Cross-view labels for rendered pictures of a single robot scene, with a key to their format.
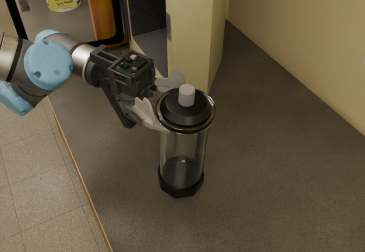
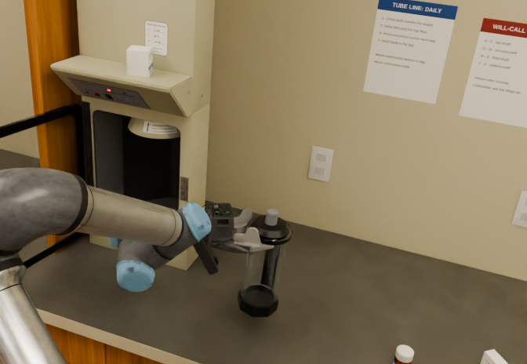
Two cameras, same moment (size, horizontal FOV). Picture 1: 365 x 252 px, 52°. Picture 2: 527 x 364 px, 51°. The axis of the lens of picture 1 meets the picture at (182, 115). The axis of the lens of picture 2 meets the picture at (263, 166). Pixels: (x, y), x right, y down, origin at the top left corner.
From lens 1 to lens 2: 0.87 m
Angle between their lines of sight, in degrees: 41
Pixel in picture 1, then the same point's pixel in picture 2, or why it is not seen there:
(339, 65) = (288, 187)
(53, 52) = (198, 209)
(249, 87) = not seen: hidden behind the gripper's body
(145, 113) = (248, 242)
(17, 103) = (151, 274)
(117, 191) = (210, 345)
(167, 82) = (239, 220)
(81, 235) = not seen: outside the picture
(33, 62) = (197, 218)
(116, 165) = (187, 329)
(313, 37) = (256, 172)
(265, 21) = not seen: hidden behind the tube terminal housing
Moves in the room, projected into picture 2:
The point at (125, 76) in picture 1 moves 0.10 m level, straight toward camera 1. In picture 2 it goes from (229, 218) to (266, 235)
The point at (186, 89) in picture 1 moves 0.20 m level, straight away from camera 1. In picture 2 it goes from (272, 212) to (219, 178)
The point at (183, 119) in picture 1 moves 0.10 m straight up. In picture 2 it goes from (281, 232) to (285, 194)
